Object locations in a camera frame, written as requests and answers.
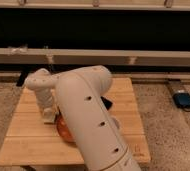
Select white ceramic cup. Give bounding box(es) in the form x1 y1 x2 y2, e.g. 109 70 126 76
112 117 120 130

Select blue box on floor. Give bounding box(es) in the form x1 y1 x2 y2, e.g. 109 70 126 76
173 93 190 108

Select wooden table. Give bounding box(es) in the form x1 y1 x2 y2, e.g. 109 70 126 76
0 78 151 166

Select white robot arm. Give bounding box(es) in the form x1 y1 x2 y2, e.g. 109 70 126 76
25 65 141 171

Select long wooden bench rail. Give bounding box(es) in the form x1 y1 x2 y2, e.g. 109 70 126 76
0 47 190 66

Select black rectangular block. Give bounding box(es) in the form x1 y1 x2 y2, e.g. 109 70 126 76
101 97 113 110

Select orange bowl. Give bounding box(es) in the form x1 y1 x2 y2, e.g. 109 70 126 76
56 115 74 143

